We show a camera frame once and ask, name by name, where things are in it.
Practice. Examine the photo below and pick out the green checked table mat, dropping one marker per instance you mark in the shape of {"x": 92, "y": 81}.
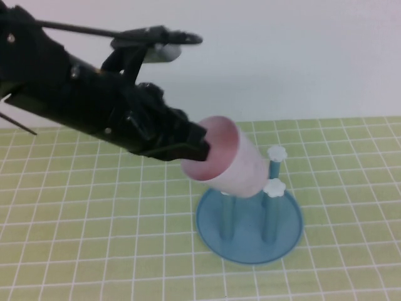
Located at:
{"x": 94, "y": 219}

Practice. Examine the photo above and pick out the pink plastic cup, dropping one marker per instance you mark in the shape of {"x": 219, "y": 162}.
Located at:
{"x": 247, "y": 169}

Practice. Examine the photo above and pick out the blue cup stand white caps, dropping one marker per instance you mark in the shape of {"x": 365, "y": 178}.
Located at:
{"x": 250, "y": 241}

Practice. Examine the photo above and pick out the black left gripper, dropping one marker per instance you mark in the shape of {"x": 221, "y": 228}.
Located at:
{"x": 125, "y": 116}

